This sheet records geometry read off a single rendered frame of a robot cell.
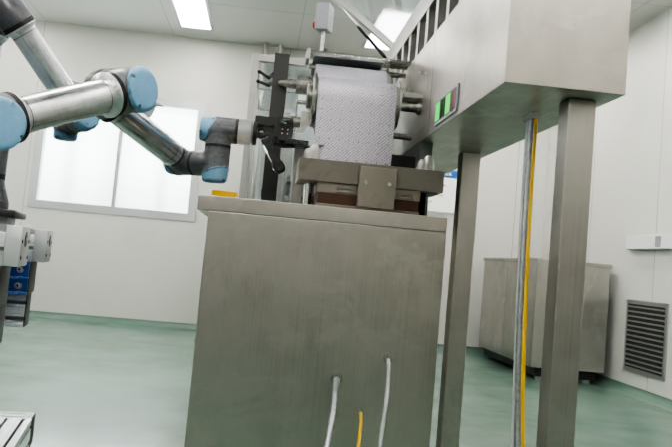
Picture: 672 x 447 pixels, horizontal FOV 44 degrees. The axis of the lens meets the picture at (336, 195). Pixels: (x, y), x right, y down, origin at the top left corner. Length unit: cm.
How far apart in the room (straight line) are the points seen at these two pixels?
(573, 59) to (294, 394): 108
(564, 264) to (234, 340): 88
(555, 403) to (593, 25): 77
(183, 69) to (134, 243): 174
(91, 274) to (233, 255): 601
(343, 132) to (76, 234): 590
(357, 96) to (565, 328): 104
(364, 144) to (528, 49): 87
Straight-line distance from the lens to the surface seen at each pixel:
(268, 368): 217
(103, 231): 811
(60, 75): 258
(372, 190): 222
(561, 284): 176
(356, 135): 245
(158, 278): 803
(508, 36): 171
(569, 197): 177
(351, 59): 280
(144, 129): 235
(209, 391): 218
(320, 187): 224
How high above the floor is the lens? 75
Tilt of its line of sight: 5 degrees up
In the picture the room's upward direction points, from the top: 5 degrees clockwise
